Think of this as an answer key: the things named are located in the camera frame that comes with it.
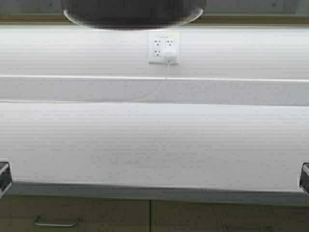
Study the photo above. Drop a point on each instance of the large grey cooking pot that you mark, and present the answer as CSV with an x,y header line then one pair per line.
x,y
132,14

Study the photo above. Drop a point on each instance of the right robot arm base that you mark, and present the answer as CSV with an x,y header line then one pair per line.
x,y
304,178

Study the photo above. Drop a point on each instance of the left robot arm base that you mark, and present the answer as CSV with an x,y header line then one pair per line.
x,y
5,178

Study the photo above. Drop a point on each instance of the white plug adapter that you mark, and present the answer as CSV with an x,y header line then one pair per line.
x,y
170,57

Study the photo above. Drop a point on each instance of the right wooden drawer front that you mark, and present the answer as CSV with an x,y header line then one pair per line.
x,y
211,217

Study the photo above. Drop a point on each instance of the wooden drawer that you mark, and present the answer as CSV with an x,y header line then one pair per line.
x,y
17,214
211,217

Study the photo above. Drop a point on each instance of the left wooden drawer front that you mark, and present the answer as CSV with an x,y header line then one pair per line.
x,y
17,214

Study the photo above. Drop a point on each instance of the white wall outlet plate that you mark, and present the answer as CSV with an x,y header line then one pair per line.
x,y
159,42

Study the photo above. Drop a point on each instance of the right drawer metal handle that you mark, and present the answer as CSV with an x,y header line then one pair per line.
x,y
230,228

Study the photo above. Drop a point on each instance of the drawer metal handle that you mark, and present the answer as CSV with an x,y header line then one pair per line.
x,y
48,223
230,228

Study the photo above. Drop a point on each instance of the left drawer metal handle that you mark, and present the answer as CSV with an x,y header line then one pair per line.
x,y
48,223

